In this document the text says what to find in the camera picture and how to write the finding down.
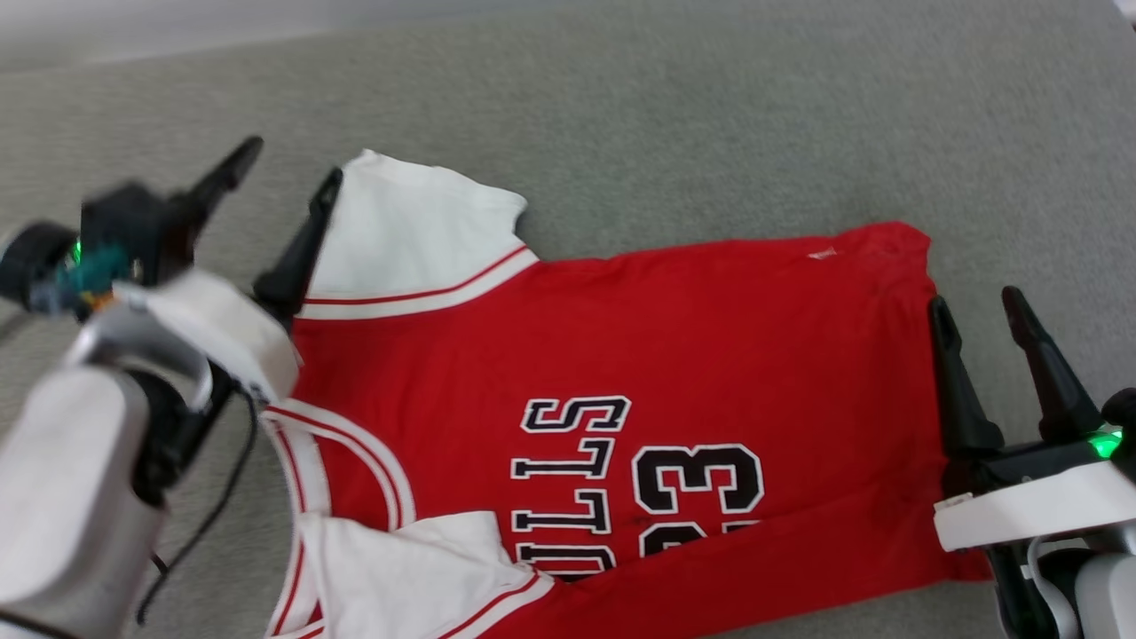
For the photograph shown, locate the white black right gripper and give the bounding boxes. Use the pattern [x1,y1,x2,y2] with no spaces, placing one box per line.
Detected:
[927,285,1136,554]

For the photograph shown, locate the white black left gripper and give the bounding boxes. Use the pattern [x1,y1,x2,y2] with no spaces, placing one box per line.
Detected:
[111,135,344,407]

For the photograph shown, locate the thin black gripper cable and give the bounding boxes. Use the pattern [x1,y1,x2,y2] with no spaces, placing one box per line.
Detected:
[133,389,260,627]

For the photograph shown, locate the red white Bulls jersey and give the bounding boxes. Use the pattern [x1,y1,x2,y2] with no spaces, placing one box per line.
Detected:
[260,148,997,639]

